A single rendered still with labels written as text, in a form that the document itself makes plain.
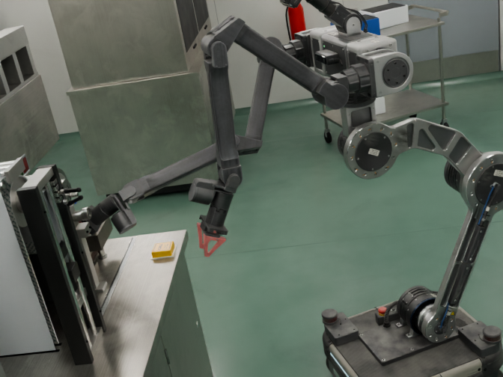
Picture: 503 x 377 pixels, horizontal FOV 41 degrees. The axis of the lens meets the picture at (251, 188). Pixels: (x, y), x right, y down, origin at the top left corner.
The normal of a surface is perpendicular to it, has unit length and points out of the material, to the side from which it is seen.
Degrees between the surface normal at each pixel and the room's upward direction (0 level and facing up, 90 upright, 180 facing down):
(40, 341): 90
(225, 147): 84
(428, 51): 90
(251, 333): 0
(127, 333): 0
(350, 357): 0
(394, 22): 90
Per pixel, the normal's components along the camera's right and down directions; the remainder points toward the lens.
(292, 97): -0.05, 0.42
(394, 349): -0.16, -0.90
